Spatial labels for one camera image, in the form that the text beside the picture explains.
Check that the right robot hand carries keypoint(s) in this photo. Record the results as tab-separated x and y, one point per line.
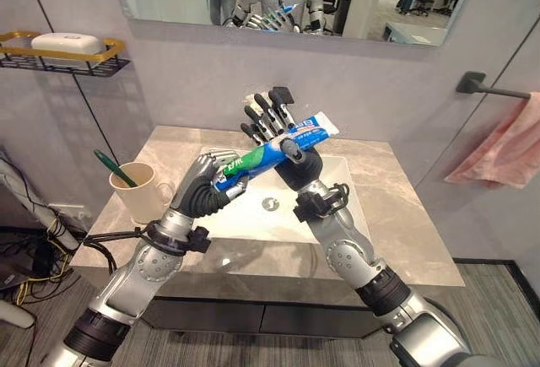
300	168

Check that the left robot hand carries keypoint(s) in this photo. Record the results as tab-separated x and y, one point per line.
201	198

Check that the green blue toothpaste tube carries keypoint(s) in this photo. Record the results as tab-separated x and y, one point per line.
274	149

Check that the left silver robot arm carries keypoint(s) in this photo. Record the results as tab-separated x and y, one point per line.
126	282

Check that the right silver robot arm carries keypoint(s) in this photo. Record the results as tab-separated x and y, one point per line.
371	274

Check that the white sink basin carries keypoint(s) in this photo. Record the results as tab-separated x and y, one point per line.
295	211

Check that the chrome sink drain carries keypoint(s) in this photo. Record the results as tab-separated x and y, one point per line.
268	203

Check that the pink towel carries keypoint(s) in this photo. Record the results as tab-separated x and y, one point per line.
502	147

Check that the black towel bar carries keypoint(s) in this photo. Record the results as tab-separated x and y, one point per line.
485	85

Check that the beige ceramic mug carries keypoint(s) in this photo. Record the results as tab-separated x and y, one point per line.
137	192

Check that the black faucet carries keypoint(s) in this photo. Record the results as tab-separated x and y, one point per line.
283	94

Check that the marble vanity countertop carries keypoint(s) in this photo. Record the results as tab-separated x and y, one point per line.
379	215

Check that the green toothbrush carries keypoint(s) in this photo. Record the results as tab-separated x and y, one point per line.
114	168

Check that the dark vanity cabinet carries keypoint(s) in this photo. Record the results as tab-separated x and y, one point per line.
261	314

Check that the white soap box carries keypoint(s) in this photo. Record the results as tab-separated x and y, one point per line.
65	43

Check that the black gold wall shelf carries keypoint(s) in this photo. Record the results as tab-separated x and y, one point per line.
63	57

